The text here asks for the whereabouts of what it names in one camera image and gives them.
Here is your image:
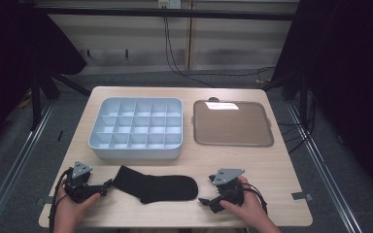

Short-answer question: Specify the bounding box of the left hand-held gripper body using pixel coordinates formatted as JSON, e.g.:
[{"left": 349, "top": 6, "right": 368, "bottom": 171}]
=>
[{"left": 65, "top": 160, "right": 103, "bottom": 205}]

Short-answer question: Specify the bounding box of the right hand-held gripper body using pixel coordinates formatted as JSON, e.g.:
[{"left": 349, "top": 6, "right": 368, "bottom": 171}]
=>
[{"left": 212, "top": 168, "right": 246, "bottom": 206}]

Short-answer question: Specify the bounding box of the light blue divided storage box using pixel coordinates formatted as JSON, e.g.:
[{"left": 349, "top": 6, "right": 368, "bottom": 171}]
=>
[{"left": 87, "top": 96, "right": 185, "bottom": 160}]

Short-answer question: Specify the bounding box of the black sock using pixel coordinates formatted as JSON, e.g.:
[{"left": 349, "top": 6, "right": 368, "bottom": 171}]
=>
[{"left": 111, "top": 164, "right": 199, "bottom": 205}]

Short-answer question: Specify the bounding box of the person's left hand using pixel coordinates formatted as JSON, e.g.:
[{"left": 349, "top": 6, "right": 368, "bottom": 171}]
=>
[{"left": 54, "top": 179, "right": 102, "bottom": 225}]

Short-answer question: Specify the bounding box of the person's right hand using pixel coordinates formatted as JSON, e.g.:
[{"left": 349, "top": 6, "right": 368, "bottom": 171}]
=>
[{"left": 219, "top": 176, "right": 269, "bottom": 225}]

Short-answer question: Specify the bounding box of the grey tape strip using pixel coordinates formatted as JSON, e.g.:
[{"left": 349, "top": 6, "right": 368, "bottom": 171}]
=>
[
  {"left": 34, "top": 195, "right": 61, "bottom": 207},
  {"left": 290, "top": 191, "right": 315, "bottom": 202}
]

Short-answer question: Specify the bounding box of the brown flat tray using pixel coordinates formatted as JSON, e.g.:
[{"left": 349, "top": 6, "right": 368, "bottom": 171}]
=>
[{"left": 191, "top": 99, "right": 275, "bottom": 148}]

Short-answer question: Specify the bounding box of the black metal stand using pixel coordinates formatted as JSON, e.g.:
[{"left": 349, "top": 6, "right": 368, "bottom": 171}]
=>
[{"left": 28, "top": 69, "right": 92, "bottom": 132}]

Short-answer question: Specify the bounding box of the dark curtain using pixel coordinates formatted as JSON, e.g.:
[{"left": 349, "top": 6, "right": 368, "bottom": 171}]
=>
[
  {"left": 271, "top": 0, "right": 373, "bottom": 205},
  {"left": 0, "top": 0, "right": 88, "bottom": 156}
]

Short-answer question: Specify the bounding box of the black horizontal bar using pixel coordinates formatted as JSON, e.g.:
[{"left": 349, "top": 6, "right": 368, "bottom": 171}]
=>
[{"left": 28, "top": 6, "right": 300, "bottom": 22}]

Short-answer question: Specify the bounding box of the left hand-held gripper cable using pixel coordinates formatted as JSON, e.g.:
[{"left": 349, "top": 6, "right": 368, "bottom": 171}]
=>
[{"left": 48, "top": 167, "right": 75, "bottom": 233}]

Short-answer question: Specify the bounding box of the hand-held gripper cable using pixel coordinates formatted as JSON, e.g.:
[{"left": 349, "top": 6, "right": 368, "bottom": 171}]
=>
[
  {"left": 48, "top": 167, "right": 75, "bottom": 233},
  {"left": 242, "top": 182, "right": 269, "bottom": 216}
]

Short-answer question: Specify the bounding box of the right hand-held gripper cable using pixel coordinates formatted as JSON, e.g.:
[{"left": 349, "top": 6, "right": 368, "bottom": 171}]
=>
[{"left": 242, "top": 182, "right": 269, "bottom": 216}]

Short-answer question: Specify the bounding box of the metal floor rail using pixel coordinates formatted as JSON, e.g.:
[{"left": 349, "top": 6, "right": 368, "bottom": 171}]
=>
[
  {"left": 0, "top": 102, "right": 55, "bottom": 233},
  {"left": 285, "top": 101, "right": 363, "bottom": 233}
]

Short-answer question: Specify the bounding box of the bundle of black floor cables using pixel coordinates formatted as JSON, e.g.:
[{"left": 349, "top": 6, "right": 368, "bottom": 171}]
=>
[{"left": 277, "top": 88, "right": 319, "bottom": 155}]

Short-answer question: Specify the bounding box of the long black wall cable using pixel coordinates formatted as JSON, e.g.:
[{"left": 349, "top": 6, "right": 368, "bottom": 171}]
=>
[{"left": 162, "top": 16, "right": 277, "bottom": 88}]

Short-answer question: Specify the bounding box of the white wall socket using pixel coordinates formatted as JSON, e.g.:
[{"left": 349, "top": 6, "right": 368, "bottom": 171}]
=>
[{"left": 157, "top": 0, "right": 183, "bottom": 10}]

